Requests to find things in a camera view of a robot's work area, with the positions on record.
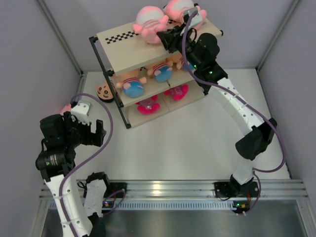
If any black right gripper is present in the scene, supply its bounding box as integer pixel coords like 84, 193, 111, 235
158, 22, 202, 70

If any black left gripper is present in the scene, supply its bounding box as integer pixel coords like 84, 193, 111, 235
63, 111, 105, 148

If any blue pants boy plush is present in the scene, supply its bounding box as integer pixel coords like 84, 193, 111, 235
145, 61, 173, 82
168, 53, 194, 71
113, 69, 147, 98

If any pink striped plush toy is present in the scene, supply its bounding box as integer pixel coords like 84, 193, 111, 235
60, 104, 74, 116
132, 6, 169, 44
162, 0, 207, 30

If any magenta legs doll plush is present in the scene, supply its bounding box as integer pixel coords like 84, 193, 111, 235
136, 95, 160, 115
164, 84, 189, 101

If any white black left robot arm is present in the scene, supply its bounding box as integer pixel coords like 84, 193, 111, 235
36, 112, 112, 237

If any beige three-tier shelf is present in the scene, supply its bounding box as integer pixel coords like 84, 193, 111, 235
89, 23, 209, 128

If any black-haired doll plush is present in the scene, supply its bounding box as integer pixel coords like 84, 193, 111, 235
96, 81, 114, 103

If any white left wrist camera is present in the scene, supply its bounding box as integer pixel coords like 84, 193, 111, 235
70, 100, 93, 124

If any white slotted cable duct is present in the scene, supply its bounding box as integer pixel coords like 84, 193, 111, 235
49, 198, 247, 211

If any right aluminium frame post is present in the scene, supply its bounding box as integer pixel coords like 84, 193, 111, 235
255, 0, 303, 73

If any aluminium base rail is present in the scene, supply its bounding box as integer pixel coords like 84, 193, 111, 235
39, 179, 308, 200

